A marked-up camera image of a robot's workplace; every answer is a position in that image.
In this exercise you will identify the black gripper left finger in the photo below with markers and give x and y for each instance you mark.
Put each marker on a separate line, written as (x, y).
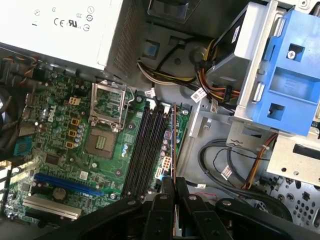
(160, 220)

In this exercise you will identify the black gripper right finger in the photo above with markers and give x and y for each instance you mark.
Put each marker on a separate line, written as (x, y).
(197, 222)

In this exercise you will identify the RAM stick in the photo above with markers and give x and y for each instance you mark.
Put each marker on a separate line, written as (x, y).
(175, 137)

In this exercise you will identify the black four pin connector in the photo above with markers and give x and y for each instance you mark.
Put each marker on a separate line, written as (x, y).
(158, 187)

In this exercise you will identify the beige eight pin connector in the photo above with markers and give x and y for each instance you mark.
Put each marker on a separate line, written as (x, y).
(167, 163)

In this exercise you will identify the black open PC case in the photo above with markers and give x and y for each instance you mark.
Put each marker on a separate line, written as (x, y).
(192, 160)

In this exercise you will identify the green motherboard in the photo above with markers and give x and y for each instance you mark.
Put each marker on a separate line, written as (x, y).
(110, 165)

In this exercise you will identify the blue expansion slot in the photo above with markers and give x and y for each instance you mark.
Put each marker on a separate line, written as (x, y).
(70, 185)

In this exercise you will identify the CPU socket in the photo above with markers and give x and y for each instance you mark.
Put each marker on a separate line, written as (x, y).
(100, 143)

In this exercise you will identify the coin cell battery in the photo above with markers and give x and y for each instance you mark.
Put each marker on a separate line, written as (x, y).
(59, 193)

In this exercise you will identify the white expansion slot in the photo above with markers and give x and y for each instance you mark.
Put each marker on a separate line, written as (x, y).
(52, 207)

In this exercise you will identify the black square chip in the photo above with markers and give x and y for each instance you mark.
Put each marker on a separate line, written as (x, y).
(53, 159)

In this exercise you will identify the metal socket cover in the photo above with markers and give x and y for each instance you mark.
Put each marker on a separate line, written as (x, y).
(94, 100)

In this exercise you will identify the beige four pin connector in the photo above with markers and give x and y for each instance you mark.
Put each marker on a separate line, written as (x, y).
(74, 100)

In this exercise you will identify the teal port connector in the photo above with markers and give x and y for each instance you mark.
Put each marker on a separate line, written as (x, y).
(23, 149)

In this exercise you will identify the silver drive bay cage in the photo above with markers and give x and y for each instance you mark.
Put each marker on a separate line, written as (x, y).
(252, 75)

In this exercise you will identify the blue drive bay latch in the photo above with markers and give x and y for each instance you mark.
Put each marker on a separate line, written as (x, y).
(295, 82)

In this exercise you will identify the black optical drive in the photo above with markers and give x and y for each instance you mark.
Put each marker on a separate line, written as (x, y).
(225, 50)

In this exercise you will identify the black case fan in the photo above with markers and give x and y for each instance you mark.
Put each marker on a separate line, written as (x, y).
(7, 112)

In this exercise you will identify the grey power supply unit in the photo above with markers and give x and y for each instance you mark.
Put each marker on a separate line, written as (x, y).
(62, 37)

